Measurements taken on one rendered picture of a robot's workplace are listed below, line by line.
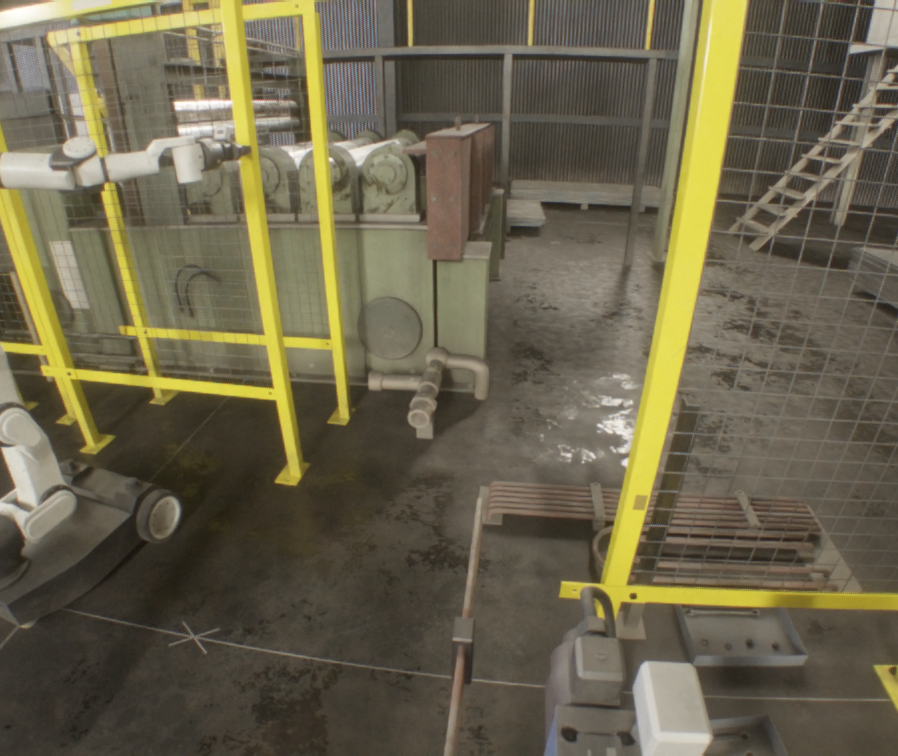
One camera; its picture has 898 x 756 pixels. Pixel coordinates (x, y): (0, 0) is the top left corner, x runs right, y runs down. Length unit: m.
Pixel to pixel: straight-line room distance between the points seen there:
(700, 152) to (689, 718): 0.77
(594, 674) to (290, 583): 1.67
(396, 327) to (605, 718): 2.59
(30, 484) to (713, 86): 2.10
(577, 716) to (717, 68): 0.83
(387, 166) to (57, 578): 2.16
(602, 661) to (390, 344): 2.63
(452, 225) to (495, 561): 1.51
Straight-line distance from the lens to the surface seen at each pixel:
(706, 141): 0.91
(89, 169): 1.59
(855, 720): 1.95
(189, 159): 1.60
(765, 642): 1.97
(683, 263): 0.93
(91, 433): 2.97
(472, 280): 2.72
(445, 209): 2.54
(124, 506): 2.19
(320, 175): 2.32
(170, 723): 1.76
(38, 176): 1.62
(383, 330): 2.84
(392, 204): 2.75
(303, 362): 3.14
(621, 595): 1.37
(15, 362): 4.30
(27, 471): 2.07
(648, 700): 0.31
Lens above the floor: 1.44
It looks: 28 degrees down
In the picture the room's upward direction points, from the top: straight up
